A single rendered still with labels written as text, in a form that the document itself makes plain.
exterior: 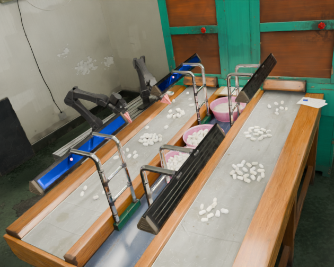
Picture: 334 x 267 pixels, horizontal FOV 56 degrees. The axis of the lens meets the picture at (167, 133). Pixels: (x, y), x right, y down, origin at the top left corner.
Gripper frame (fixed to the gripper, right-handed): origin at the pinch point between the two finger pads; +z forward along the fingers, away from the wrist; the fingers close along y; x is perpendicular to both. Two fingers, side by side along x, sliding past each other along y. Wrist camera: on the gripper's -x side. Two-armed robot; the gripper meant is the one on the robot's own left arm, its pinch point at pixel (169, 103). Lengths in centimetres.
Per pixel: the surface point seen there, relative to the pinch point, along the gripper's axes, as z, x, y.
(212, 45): -5, -35, 46
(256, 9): 6, -77, 45
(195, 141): 33, -18, -34
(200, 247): 62, -41, -107
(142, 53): -92, 92, 151
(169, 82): -4.9, -29.1, -18.4
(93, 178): 1, 10, -86
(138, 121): -8.4, 13.9, -23.2
